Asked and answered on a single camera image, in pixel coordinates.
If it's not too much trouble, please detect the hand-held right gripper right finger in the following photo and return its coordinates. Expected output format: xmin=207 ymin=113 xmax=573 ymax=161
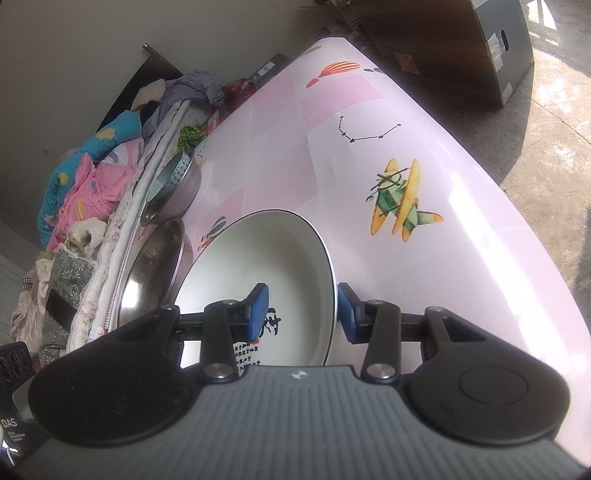
xmin=337 ymin=282 xmax=497 ymax=383

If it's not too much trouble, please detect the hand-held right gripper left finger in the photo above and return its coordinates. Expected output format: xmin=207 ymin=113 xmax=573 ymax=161
xmin=115 ymin=284 xmax=270 ymax=383

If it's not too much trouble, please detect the white ceramic bowl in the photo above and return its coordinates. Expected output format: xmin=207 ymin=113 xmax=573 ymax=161
xmin=173 ymin=209 xmax=338 ymax=370

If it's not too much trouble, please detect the large steel bowl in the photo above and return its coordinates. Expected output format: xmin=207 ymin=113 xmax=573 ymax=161
xmin=117 ymin=217 xmax=186 ymax=329

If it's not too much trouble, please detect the stainless steel bowl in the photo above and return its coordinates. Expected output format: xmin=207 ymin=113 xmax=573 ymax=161
xmin=140 ymin=152 xmax=203 ymax=227

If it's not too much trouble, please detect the beige checkered cloth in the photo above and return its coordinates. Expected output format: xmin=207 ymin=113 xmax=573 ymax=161
xmin=9 ymin=268 xmax=51 ymax=342

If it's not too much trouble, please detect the grey patterned pillow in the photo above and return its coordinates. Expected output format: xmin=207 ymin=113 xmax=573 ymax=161
xmin=39 ymin=247 xmax=98 ymax=367

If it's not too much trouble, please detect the pink printed tablecloth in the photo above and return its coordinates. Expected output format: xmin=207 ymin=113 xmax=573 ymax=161
xmin=104 ymin=37 xmax=591 ymax=469

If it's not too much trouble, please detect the pile of colourful clothes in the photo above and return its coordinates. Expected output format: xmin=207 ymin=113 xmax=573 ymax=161
xmin=69 ymin=99 xmax=191 ymax=347

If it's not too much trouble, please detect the white crumpled cloth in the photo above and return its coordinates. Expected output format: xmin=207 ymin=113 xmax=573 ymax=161
xmin=65 ymin=217 xmax=109 ymax=257

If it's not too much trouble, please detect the green lettuce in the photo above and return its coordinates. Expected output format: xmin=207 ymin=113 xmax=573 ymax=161
xmin=178 ymin=124 xmax=205 ymax=152

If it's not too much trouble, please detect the pink cloth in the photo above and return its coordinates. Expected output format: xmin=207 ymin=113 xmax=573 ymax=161
xmin=48 ymin=138 xmax=139 ymax=252

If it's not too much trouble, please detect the teal blanket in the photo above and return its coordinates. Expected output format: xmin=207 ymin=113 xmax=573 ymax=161
xmin=37 ymin=111 xmax=141 ymax=247

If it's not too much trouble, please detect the grey lilac garment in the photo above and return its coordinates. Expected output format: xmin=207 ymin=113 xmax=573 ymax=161
xmin=159 ymin=69 xmax=225 ymax=109

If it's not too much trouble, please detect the flat printed cardboard box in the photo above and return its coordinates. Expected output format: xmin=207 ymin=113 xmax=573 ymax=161
xmin=203 ymin=53 xmax=290 ymax=139

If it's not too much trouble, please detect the cream cloth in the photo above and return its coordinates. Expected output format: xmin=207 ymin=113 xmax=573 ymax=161
xmin=130 ymin=78 xmax=167 ymax=112

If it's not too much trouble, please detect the dark headboard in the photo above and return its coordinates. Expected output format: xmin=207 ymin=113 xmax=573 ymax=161
xmin=95 ymin=43 xmax=184 ymax=137

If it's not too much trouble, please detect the brown cardboard box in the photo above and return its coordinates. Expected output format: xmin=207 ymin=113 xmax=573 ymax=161
xmin=318 ymin=0 xmax=509 ymax=100

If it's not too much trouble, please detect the long cardboard box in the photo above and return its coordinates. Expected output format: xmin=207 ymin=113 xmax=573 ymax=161
xmin=471 ymin=0 xmax=535 ymax=108

